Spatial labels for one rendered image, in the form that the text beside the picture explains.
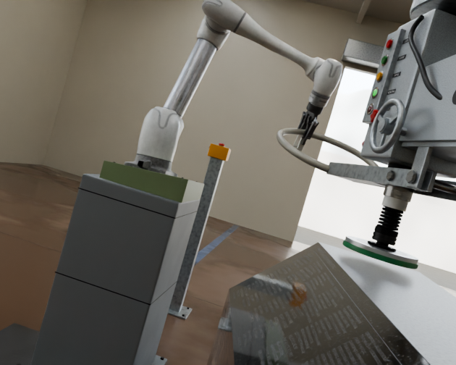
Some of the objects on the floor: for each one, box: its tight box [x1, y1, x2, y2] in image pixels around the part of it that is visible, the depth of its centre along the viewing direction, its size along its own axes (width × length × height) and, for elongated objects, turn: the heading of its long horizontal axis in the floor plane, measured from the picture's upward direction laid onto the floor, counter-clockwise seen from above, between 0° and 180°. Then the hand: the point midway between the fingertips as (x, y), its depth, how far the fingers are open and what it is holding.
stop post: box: [168, 143, 231, 320], centre depth 279 cm, size 20×20×109 cm
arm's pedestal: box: [17, 174, 200, 365], centre depth 189 cm, size 50×50×80 cm
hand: (300, 142), depth 217 cm, fingers open, 3 cm apart
